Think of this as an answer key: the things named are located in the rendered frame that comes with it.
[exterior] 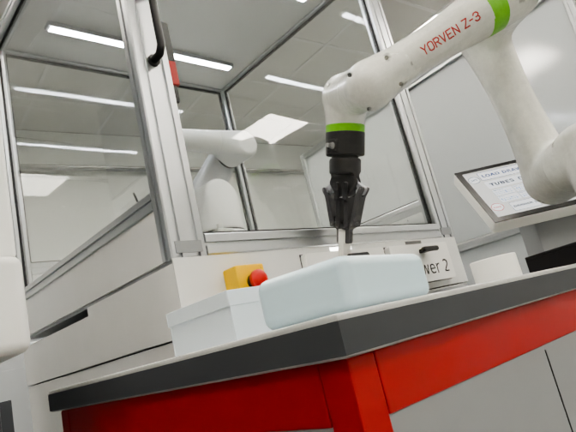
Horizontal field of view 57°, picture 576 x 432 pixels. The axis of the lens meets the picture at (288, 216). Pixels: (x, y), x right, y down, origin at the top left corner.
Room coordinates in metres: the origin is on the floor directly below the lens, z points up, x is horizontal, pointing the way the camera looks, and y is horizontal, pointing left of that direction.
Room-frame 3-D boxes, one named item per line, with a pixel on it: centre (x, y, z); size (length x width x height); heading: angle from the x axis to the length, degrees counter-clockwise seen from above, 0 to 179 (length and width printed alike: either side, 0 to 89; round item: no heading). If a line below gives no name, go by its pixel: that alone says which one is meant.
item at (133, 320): (1.65, 0.20, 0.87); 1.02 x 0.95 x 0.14; 135
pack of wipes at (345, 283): (0.49, -0.04, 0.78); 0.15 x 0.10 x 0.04; 145
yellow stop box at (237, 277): (1.04, 0.11, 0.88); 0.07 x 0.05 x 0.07; 135
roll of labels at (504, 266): (0.83, -0.29, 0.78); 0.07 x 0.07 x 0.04
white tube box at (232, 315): (0.60, 0.09, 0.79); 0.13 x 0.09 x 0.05; 44
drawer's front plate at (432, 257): (1.50, -0.34, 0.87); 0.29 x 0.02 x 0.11; 135
